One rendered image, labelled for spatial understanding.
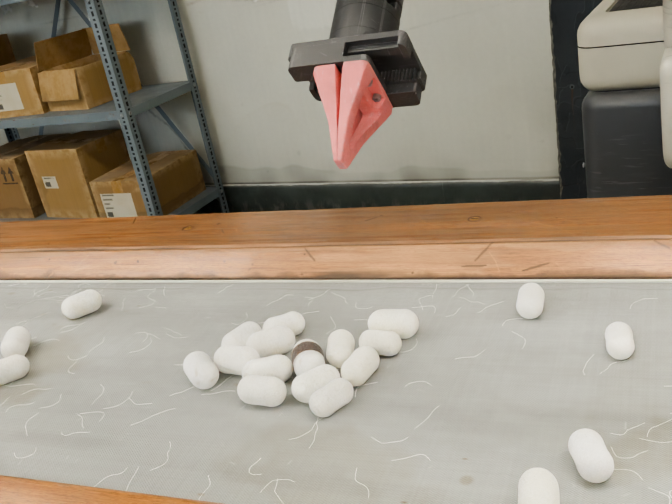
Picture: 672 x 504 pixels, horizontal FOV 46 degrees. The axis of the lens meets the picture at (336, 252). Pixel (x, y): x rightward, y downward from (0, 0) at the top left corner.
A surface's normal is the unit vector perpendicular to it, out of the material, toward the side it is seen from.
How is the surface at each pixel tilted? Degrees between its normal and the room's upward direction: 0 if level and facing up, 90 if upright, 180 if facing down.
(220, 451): 0
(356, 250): 45
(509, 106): 90
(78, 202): 90
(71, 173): 90
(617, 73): 90
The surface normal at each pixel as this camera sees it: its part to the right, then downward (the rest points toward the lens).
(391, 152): -0.44, 0.40
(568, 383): -0.18, -0.90
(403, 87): -0.37, -0.41
